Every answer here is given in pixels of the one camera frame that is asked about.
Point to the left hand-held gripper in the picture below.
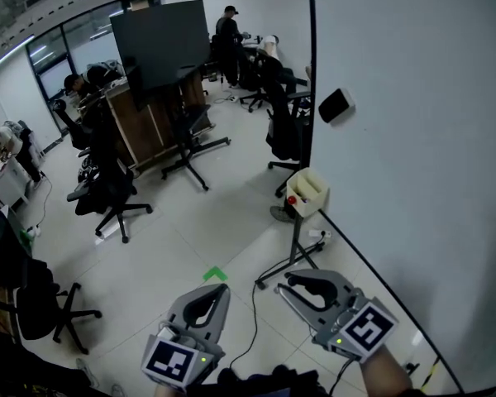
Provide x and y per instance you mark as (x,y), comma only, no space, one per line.
(169,360)

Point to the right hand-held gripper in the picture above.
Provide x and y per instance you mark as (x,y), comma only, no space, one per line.
(368,329)

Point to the cream marker box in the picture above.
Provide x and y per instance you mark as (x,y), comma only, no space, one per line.
(314,199)

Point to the person's left forearm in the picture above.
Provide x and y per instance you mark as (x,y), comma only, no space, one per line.
(165,391)

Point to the person's right forearm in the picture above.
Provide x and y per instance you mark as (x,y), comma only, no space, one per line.
(384,374)

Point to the black metal rolling stand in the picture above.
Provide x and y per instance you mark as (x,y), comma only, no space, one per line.
(294,238)

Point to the large white whiteboard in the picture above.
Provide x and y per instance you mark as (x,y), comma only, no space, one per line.
(417,221)

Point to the black whiteboard eraser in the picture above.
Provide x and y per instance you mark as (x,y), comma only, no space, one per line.
(335,106)

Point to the person's left shoe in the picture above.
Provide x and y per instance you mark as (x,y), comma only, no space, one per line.
(225,376)

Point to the person's shoe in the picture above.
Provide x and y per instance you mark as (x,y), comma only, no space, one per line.
(281,213)
(281,370)
(225,376)

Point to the white power strip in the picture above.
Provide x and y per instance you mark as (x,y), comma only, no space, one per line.
(320,234)
(32,231)
(231,97)

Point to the person's right shoe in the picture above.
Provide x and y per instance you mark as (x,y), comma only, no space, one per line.
(281,370)

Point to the black chest-mounted device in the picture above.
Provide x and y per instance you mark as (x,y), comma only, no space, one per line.
(252,385)

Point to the red round magnet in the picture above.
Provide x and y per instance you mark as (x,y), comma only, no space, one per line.
(292,200)

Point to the yellow black floor tape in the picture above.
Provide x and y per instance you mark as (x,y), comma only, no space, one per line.
(432,372)

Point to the wooden crate desk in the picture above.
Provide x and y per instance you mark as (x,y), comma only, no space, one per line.
(144,130)

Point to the white cabinet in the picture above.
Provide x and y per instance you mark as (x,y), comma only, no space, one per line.
(8,180)

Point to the white metal rack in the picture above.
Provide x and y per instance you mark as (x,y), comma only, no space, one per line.
(29,139)

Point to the large black display panel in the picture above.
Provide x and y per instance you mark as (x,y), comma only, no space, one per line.
(161,48)

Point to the black framed glass partition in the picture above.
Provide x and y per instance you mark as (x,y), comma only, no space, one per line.
(53,73)

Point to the ceiling strip light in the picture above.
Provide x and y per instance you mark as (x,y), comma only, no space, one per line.
(8,54)

